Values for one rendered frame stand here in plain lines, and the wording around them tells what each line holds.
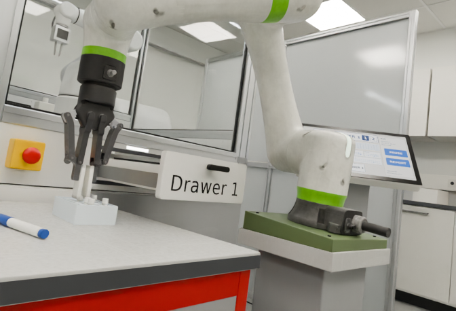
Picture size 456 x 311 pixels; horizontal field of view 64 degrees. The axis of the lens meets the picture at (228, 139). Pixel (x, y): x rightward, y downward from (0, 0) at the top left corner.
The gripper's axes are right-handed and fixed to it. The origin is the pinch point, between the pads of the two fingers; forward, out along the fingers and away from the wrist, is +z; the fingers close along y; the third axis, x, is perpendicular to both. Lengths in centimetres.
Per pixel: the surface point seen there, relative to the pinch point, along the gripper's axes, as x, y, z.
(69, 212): -4.0, -3.3, 5.8
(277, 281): -20, 43, 19
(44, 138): 26.2, -1.3, -8.7
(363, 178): -3, 117, -12
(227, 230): 31, 75, 17
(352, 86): 47, 191, -76
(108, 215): -7.0, 3.4, 5.8
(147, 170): 2.3, 16.2, -3.8
